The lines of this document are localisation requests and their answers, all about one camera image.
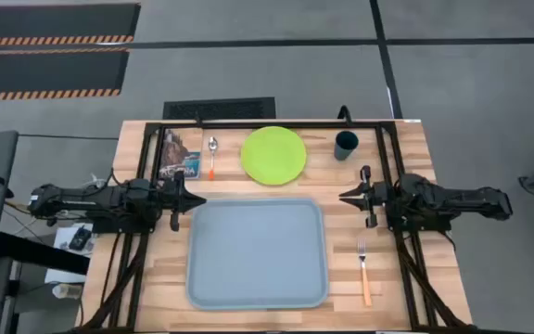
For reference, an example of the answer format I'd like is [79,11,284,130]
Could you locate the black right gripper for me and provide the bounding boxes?
[338,165,392,228]

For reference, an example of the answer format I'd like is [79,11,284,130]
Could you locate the clear plastic bottle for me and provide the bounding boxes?
[52,283,83,301]

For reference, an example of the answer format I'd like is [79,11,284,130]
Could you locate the white paper sheet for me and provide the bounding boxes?
[44,222,95,284]

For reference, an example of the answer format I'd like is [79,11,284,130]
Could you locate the lime green plate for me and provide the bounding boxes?
[240,125,308,186]

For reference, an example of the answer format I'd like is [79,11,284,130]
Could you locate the black handheld device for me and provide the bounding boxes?
[69,225,93,252]

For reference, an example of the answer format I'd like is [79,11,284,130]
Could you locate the dark green ribbed cup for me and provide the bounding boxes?
[333,130,360,162]

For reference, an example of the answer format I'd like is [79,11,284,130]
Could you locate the black floor vent grille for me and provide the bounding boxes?
[162,96,277,121]

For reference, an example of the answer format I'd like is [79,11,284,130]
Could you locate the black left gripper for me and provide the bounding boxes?
[158,173,208,232]

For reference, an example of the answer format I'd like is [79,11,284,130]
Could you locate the grey plastic tray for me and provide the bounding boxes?
[185,198,331,311]

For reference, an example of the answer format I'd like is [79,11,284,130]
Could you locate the metal spoon orange handle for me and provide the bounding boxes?
[208,136,220,181]

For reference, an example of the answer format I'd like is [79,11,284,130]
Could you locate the metal fork peach handle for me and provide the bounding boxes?
[357,238,374,308]

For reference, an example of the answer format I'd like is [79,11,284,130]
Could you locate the black hazard striped floor mat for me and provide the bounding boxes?
[0,3,142,47]
[0,49,131,102]

